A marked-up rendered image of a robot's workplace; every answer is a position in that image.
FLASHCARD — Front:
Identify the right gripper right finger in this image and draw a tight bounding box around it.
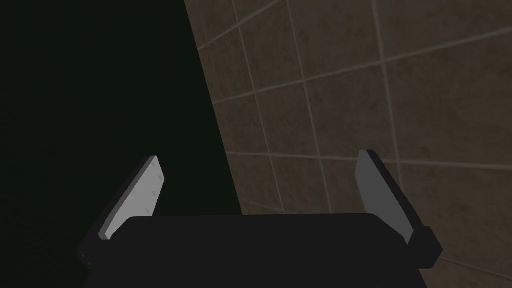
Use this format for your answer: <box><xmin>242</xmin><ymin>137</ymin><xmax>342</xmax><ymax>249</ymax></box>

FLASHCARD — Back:
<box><xmin>354</xmin><ymin>149</ymin><xmax>444</xmax><ymax>270</ymax></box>

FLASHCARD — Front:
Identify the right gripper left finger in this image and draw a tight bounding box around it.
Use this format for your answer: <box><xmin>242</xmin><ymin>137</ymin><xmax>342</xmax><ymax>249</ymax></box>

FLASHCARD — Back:
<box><xmin>76</xmin><ymin>154</ymin><xmax>166</xmax><ymax>270</ymax></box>

